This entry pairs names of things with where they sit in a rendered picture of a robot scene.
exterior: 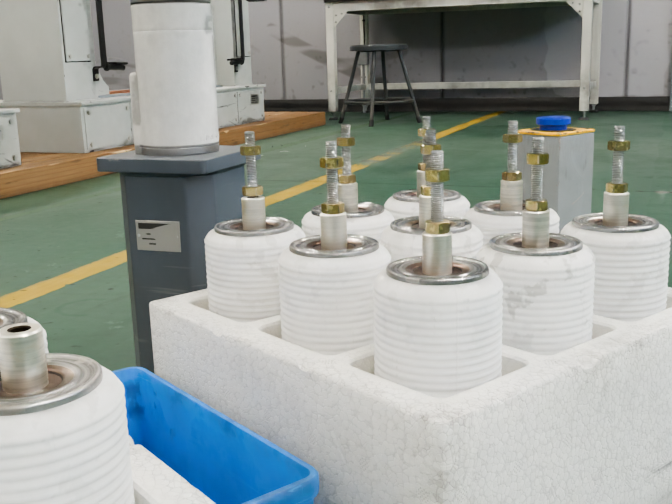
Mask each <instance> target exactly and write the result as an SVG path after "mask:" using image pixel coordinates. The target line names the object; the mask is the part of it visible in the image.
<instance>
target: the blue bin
mask: <svg viewBox="0 0 672 504"><path fill-rule="evenodd" d="M111 372H113V373H114V374H115V375H116V377H117V378H118V379H119V380H120V381H121V382H122V384H123V386H124V390H125V393H124V396H125V400H126V403H125V407H126V411H127V412H126V417H127V427H128V435H129V436H130V437H131V438H132V440H133V442H134V445H142V446H143V447H144V448H146V449H147V450H148V451H149V452H151V453H152V454H153V455H154V456H156V457H157V458H158V459H160V460H161V461H162V462H163V463H165V464H166V465H167V466H169V467H170V468H171V469H172V470H174V471H175V472H176V473H177V474H179V475H180V476H181V477H183V478H184V479H185V480H186V481H187V482H188V483H189V484H191V485H192V486H193V487H195V488H196V489H198V490H199V491H200V492H202V493H203V494H204V495H206V496H207V497H208V498H209V499H211V500H212V501H213V502H214V503H216V504H314V498H315V497H316V496H317V494H318V493H319V473H318V471H317V470H316V469H315V468H314V467H313V466H311V465H309V464H308V463H306V462H304V461H303V460H301V459H299V458H297V457H296V456H294V455H292V454H291V453H289V452H287V451H285V450H284V449H282V448H280V447H279V446H277V445H275V444H273V443H272V442H270V441H268V440H267V439H265V438H263V437H262V436H260V435H258V434H256V433H255V432H253V431H251V430H250V429H248V428H246V427H244V426H243V425H241V424H239V423H238V422H236V421H234V420H232V419H231V418H229V417H227V416H226V415H224V414H222V413H220V412H219V411H217V410H215V409H214V408H212V407H210V406H209V405H207V404H205V403H203V402H202V401H200V400H198V399H197V398H195V397H193V396H191V395H190V394H188V393H186V392H185V391H183V390H181V389H179V388H178V387H176V386H174V385H173V384H171V383H169V382H167V381H166V380H164V379H162V378H161V377H159V376H157V375H156V374H154V373H152V372H150V371H149V370H147V369H145V368H142V367H127V368H123V369H119V370H115V371H111Z"/></svg>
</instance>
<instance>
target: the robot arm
mask: <svg viewBox="0 0 672 504"><path fill-rule="evenodd" d="M210 3H211V0H130V4H131V16H132V29H133V40H134V52H135V66H136V72H134V73H131V74H130V75H129V83H130V96H131V108H132V120H133V132H134V144H135V154H143V155H148V156H189V155H200V154H208V153H214V152H218V151H219V132H218V112H217V96H216V79H215V62H214V45H213V31H212V13H211V4H210Z"/></svg>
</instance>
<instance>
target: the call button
mask: <svg viewBox="0 0 672 504"><path fill-rule="evenodd" d="M536 124H538V125H539V130H566V129H567V125H568V124H571V118H570V117H569V116H540V117H537V118H536Z"/></svg>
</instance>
